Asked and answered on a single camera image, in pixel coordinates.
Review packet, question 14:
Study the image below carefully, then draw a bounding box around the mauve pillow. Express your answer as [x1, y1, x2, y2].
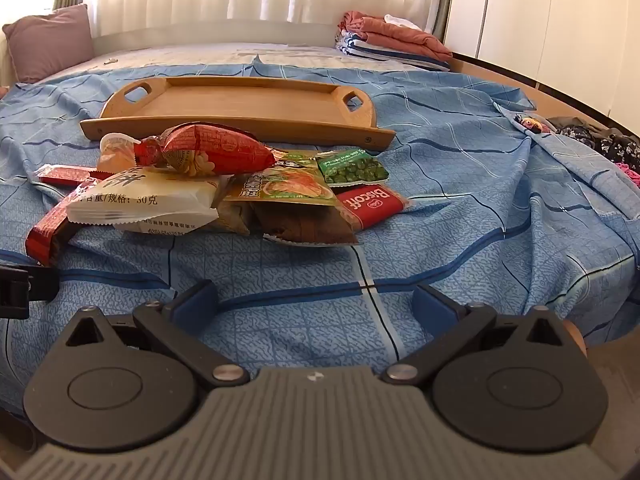
[1, 4, 96, 84]

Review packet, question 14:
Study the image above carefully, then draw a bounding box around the white pastry packet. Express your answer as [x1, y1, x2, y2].
[66, 166, 229, 235]

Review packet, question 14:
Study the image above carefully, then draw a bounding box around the white cloth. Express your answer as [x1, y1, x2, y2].
[384, 14, 426, 29]

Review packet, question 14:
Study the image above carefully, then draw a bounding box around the small colourful toy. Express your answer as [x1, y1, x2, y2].
[514, 115, 550, 134]

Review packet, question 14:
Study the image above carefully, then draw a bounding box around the small red snack bar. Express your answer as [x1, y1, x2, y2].
[31, 164, 114, 187]

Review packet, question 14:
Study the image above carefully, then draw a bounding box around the wooden bed frame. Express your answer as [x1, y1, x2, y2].
[450, 51, 606, 127]

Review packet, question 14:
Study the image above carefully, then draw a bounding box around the peach jelly cup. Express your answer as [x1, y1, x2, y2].
[96, 132, 146, 173]

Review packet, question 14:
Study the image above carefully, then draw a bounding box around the red chocolate bar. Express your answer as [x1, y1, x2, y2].
[25, 180, 101, 267]

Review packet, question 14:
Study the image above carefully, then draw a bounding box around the green pea packet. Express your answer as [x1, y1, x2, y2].
[316, 149, 390, 189]

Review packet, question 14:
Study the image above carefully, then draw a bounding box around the grey bed mattress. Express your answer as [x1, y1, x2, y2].
[40, 41, 426, 85]

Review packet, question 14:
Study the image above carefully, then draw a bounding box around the white wardrobe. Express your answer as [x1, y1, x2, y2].
[444, 0, 640, 130]

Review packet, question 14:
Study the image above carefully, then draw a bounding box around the red biscuit packet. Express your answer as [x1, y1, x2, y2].
[334, 183, 414, 232]

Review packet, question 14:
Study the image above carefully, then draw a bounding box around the blue checked bedsheet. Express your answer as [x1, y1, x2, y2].
[0, 56, 640, 417]

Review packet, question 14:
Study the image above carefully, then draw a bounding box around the folded salmon blanket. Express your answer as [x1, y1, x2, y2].
[340, 10, 454, 61]

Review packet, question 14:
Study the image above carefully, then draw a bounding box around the red puffed snack bag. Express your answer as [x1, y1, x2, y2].
[132, 122, 277, 179]

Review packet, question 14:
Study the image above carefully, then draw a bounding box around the wooden tray with handles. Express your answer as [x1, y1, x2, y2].
[80, 76, 397, 151]

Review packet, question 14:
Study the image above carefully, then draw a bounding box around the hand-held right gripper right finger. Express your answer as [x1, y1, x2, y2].
[380, 282, 576, 389]

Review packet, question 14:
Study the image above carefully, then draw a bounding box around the yellow green snack packet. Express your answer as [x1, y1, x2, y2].
[215, 152, 364, 247]

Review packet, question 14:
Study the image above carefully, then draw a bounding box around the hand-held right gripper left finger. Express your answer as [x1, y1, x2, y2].
[62, 280, 251, 389]

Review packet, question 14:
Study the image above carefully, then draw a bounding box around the folded blue striped blanket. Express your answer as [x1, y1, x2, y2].
[334, 30, 451, 72]

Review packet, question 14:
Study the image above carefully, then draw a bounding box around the dark floral clothing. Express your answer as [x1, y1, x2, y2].
[546, 116, 640, 177]

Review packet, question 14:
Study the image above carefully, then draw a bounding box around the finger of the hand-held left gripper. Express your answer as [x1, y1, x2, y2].
[0, 250, 61, 319]

